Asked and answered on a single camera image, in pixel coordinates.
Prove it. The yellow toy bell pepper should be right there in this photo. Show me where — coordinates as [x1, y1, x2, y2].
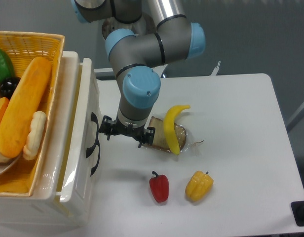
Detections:
[185, 171, 214, 202]

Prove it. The yellow wicker basket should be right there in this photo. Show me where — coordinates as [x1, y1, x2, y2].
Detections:
[0, 31, 65, 197]

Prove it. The wrapped bread slice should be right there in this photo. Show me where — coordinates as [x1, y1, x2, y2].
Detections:
[145, 116, 204, 153]

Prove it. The white drawer cabinet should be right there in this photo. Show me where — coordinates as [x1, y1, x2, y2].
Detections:
[0, 51, 101, 229]

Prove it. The black toy fruit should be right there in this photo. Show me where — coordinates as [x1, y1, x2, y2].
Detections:
[0, 77, 20, 100]

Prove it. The orange baguette loaf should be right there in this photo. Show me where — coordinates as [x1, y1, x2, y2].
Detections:
[0, 57, 52, 158]

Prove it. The red toy bell pepper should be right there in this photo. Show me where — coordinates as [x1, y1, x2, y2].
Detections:
[149, 171, 169, 203]

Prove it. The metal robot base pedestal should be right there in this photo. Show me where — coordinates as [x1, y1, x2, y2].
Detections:
[102, 11, 156, 39]

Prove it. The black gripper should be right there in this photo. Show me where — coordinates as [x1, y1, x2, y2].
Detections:
[99, 116, 155, 148]

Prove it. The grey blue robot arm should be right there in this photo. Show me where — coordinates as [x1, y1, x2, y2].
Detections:
[72, 0, 206, 145]

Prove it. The green toy vegetable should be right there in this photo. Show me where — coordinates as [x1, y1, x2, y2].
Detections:
[0, 49, 15, 83]

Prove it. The yellow toy banana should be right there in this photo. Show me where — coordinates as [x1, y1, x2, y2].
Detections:
[163, 105, 190, 155]

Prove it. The white drawer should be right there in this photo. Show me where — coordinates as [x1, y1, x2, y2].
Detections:
[60, 58, 101, 208]
[76, 138, 101, 224]

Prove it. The small white braided bread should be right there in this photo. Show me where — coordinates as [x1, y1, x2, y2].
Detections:
[23, 111, 46, 160]

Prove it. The lower white drawer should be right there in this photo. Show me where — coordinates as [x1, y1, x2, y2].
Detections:
[76, 138, 101, 224]

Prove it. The black device at table edge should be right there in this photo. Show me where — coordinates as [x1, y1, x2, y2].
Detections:
[291, 201, 304, 227]

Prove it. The white top drawer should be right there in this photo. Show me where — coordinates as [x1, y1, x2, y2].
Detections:
[60, 58, 101, 208]

